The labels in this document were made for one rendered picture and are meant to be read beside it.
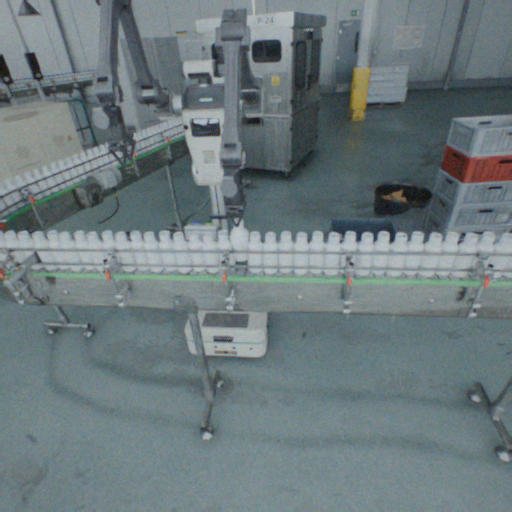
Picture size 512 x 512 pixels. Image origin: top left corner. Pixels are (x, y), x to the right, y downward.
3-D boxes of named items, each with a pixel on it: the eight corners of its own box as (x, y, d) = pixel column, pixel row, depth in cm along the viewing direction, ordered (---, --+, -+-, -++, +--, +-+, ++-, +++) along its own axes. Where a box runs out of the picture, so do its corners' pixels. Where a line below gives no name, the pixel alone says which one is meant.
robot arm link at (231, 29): (249, -6, 101) (217, -4, 102) (247, 33, 99) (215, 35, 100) (261, 87, 145) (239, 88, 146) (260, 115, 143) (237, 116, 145)
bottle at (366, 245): (371, 276, 122) (378, 239, 113) (354, 276, 123) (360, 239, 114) (368, 267, 127) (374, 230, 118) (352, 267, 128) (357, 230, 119)
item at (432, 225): (440, 249, 310) (446, 229, 298) (421, 229, 344) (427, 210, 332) (504, 247, 309) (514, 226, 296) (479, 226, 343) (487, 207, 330)
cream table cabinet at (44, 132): (67, 181, 525) (36, 101, 459) (96, 185, 502) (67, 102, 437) (0, 210, 442) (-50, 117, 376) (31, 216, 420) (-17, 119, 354)
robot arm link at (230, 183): (246, 149, 106) (220, 149, 107) (241, 160, 97) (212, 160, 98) (248, 183, 113) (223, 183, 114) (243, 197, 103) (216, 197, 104)
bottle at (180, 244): (189, 263, 136) (182, 228, 127) (195, 269, 132) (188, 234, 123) (176, 268, 134) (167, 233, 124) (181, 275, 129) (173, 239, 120)
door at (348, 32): (333, 93, 1149) (339, 20, 1032) (333, 93, 1157) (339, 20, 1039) (362, 92, 1138) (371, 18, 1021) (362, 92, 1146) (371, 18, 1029)
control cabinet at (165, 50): (175, 129, 796) (158, 35, 689) (192, 130, 778) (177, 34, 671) (154, 138, 734) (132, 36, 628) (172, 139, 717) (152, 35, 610)
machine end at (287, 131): (254, 145, 642) (247, 22, 531) (319, 150, 596) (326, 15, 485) (214, 172, 523) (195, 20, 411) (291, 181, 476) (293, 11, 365)
